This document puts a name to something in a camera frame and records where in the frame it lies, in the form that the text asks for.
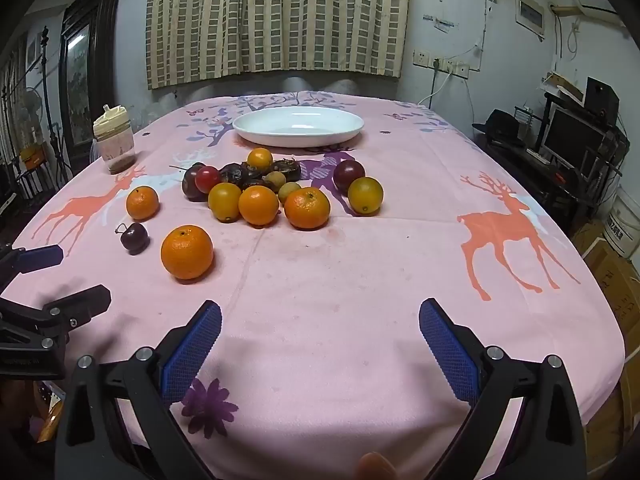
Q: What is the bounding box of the lidded plastic cup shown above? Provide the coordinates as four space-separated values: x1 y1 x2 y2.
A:
92 104 137 176

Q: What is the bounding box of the white oval plate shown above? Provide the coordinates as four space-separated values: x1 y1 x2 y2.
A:
232 106 365 149

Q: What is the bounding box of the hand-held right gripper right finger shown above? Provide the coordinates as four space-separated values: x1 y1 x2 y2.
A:
419 297 587 480

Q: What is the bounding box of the dark framed picture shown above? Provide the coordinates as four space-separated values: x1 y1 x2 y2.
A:
58 0 123 148

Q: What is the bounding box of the large round orange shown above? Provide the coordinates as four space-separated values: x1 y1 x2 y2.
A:
160 225 215 281

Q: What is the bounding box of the striped beige curtain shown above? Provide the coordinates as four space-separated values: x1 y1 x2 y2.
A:
145 0 248 91
240 0 412 79

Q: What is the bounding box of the yellow plum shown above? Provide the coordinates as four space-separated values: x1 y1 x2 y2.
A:
348 177 384 216

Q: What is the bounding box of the red cherry tomato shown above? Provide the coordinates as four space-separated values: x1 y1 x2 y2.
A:
194 165 221 195

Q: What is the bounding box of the white socket strip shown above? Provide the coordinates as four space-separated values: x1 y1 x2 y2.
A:
434 58 471 79

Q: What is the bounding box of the pink deer printed tablecloth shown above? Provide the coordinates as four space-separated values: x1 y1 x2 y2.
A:
12 91 626 480

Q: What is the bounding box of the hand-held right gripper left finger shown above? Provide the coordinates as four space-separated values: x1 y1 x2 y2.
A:
54 300 223 480

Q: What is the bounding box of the ribbed tangerine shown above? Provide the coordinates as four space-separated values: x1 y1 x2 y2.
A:
284 187 331 230

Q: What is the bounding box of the dark purple plum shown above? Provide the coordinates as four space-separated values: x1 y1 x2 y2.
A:
182 162 211 202

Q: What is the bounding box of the tiny orange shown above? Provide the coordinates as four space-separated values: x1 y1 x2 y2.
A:
247 147 274 172

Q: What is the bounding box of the black desk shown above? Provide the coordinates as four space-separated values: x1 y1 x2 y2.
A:
472 130 626 233

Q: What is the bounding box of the small tangerine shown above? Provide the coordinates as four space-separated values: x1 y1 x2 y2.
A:
126 185 160 221

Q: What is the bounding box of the black hat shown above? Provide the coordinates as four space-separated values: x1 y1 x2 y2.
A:
472 108 526 148

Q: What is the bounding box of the white power cable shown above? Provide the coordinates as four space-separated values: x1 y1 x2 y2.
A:
416 67 453 107

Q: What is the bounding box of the dark red plum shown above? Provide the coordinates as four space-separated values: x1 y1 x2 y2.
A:
333 159 366 193

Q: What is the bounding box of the person's right hand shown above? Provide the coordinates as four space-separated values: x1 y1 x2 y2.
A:
355 452 398 480

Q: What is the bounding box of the small dark cherry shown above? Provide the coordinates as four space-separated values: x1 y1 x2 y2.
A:
115 221 150 256

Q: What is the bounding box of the dark water chestnut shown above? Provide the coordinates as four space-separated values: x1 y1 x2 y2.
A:
272 158 302 182
219 162 251 186
242 172 276 192

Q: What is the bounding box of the cardboard box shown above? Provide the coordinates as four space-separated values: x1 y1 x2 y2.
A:
572 220 640 341

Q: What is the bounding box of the black speaker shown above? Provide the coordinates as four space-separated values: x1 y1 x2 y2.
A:
585 76 621 126

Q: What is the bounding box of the white wall box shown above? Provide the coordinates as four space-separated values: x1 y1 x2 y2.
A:
516 0 546 41

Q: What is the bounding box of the smooth orange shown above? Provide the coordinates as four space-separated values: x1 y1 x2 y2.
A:
238 185 280 226

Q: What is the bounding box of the computer monitor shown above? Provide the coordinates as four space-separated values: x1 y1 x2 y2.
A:
542 107 608 168

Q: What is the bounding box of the white bucket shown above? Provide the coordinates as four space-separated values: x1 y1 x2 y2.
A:
602 185 640 261

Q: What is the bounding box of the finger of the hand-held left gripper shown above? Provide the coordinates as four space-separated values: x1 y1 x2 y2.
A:
0 284 112 351
0 244 65 291

